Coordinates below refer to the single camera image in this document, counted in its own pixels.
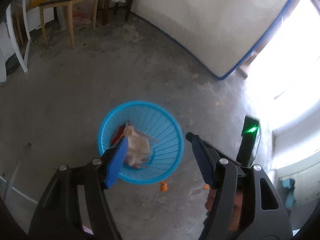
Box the red squirrel snack bag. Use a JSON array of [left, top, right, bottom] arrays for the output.
[[110, 122, 131, 147]]

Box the orange peel on floor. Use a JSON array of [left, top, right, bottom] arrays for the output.
[[159, 181, 169, 192]]

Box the blue plastic basket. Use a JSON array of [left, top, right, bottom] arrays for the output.
[[98, 101, 184, 185]]

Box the white mattress blue trim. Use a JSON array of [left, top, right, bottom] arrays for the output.
[[132, 0, 293, 79]]

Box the white side table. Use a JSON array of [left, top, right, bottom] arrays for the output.
[[5, 0, 31, 73]]

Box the wooden armchair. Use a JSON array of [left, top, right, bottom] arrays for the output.
[[39, 0, 98, 49]]

